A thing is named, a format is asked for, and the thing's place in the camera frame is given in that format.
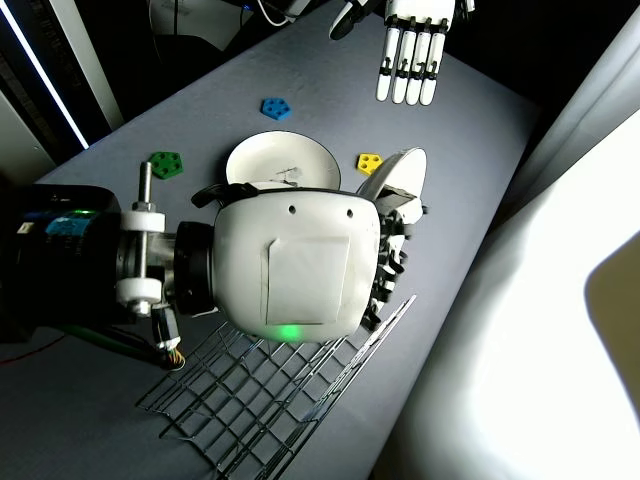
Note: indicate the yellow pentagon block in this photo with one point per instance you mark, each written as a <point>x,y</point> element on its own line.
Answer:
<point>369,162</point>

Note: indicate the grey table cloth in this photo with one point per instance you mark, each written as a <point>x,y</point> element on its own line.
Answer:
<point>450,150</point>

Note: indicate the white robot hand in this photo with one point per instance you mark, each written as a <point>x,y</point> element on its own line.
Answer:
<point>300,270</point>
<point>420,10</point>

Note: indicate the blue pentagon block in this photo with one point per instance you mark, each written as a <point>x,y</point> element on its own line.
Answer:
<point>276,108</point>

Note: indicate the white light strip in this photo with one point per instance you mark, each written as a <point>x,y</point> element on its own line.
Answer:
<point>45,75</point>

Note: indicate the white plate with leaf print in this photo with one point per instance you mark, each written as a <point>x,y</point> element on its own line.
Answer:
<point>405,170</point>
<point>275,155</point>

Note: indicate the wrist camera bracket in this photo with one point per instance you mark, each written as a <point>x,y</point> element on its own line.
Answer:
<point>462,10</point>

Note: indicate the green pentagon block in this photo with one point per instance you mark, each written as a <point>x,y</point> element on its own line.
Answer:
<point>165,165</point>

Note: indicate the white backdrop curtain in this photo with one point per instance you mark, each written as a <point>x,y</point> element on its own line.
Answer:
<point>525,300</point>

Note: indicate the white post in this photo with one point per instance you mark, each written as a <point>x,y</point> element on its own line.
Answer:
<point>90,60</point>

